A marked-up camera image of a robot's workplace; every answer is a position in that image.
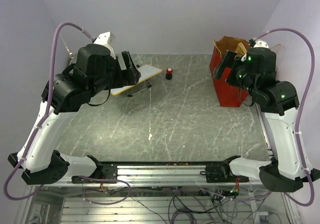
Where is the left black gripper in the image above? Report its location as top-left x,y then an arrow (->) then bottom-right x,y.
89,51 -> 142,97

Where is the aluminium rail frame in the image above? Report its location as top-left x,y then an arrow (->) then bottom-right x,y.
25,162 -> 301,223

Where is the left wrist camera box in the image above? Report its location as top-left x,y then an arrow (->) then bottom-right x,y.
93,32 -> 116,59

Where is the red paper bag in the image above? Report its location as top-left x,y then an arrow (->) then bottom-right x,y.
211,36 -> 281,108

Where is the red black stamp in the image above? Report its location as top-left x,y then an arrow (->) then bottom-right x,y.
165,67 -> 173,80

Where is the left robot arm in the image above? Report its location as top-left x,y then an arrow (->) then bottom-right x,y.
8,44 -> 141,185

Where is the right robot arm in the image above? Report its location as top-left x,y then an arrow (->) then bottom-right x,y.
213,47 -> 320,192

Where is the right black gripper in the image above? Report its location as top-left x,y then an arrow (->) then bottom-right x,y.
213,50 -> 258,96

